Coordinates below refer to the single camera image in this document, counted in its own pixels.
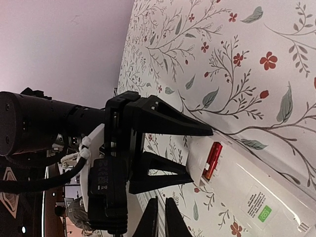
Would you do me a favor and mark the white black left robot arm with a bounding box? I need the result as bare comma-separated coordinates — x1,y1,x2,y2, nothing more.
0,91,213,196

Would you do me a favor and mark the white remote control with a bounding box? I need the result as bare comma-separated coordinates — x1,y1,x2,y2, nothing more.
185,133,316,237

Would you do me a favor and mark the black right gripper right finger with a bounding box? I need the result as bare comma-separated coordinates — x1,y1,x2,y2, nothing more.
165,197,192,237

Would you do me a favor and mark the red orange AA battery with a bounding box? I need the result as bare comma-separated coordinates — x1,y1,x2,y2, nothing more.
207,142,223,166

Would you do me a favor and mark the person in background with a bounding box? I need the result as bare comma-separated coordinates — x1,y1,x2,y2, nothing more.
54,197,93,231

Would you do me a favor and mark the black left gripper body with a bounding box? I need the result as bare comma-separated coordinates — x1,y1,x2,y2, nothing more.
104,91,146,183

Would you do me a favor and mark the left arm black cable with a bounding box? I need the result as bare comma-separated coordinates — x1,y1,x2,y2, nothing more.
0,155,89,193

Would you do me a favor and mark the floral patterned table mat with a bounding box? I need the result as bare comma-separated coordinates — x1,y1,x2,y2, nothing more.
116,0,316,237

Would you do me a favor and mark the white battery cover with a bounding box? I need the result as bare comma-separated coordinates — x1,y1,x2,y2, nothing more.
186,137,214,187

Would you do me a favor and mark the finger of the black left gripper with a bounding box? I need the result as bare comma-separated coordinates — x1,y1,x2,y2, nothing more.
124,95,213,136
129,152,193,194

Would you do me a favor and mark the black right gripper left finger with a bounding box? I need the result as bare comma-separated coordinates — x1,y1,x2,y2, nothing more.
133,197,158,237

